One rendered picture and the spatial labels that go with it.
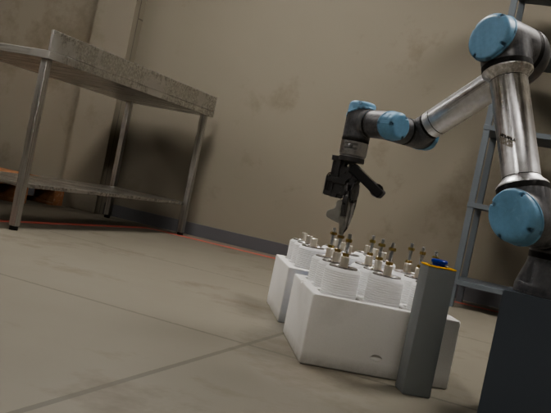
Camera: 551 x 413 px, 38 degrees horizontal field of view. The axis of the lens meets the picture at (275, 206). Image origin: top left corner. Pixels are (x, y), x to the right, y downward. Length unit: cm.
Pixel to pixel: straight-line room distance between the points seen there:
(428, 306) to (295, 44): 338
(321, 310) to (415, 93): 298
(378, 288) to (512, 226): 46
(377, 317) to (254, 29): 344
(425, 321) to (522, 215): 38
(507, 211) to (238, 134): 354
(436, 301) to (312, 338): 33
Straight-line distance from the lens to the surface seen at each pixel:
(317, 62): 505
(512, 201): 176
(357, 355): 206
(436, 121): 216
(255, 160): 508
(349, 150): 217
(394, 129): 209
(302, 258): 259
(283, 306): 257
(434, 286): 194
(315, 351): 204
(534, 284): 187
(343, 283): 205
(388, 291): 208
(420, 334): 195
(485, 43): 190
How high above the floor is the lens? 42
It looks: 1 degrees down
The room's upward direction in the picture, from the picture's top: 12 degrees clockwise
